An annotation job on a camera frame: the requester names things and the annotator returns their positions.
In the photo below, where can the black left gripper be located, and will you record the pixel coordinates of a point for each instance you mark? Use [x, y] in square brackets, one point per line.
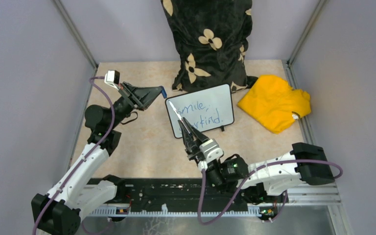
[140, 97]

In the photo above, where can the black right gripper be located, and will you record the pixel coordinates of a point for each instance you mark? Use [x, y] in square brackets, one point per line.
[192, 148]

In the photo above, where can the blue marker cap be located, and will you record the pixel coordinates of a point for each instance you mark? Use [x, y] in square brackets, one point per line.
[163, 92]

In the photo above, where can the blue capped whiteboard marker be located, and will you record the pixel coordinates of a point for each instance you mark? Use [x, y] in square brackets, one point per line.
[175, 111]

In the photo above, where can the small whiteboard black frame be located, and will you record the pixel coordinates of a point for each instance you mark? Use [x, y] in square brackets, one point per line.
[207, 109]

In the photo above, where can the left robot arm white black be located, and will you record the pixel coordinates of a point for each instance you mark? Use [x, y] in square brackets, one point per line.
[63, 208]

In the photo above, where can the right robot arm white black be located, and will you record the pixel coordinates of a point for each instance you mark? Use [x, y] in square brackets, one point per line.
[305, 163]

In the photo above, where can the yellow folded garment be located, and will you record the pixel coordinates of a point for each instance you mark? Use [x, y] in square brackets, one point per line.
[273, 103]

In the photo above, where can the black floral plush blanket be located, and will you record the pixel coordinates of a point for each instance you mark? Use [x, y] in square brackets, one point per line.
[210, 37]

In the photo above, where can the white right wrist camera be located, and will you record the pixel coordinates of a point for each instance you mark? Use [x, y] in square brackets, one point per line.
[209, 151]

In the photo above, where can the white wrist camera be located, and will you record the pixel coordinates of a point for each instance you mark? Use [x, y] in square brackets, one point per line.
[112, 78]
[209, 151]

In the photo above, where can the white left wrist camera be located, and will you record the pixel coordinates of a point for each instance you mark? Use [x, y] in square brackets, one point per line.
[112, 78]

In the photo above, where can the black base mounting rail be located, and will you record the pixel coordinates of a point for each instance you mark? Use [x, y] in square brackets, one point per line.
[147, 197]

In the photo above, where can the left aluminium frame post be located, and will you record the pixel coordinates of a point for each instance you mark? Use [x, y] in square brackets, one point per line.
[75, 32]

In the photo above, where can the aluminium frame post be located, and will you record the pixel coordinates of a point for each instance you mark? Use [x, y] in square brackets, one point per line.
[307, 30]
[75, 32]

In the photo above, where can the right aluminium frame post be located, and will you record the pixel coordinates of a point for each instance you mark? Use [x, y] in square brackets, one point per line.
[307, 30]

